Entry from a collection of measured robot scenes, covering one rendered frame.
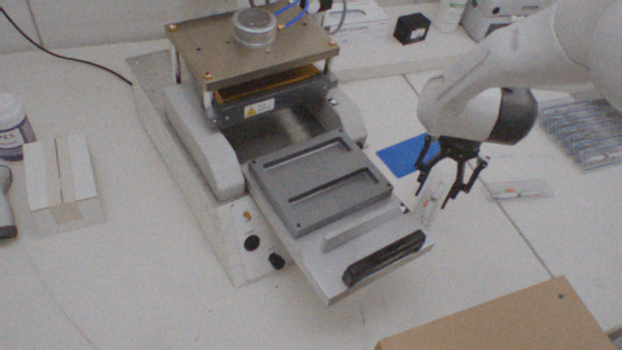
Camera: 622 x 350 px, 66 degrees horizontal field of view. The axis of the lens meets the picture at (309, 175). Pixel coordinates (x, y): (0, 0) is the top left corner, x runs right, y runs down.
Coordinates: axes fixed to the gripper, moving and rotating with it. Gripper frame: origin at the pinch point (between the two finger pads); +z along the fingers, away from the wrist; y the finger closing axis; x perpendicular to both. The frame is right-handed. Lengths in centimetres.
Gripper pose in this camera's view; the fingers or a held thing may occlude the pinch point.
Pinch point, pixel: (434, 190)
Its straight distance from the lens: 110.9
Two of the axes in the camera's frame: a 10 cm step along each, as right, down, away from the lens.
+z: -1.3, 6.4, 7.6
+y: 8.6, 4.5, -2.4
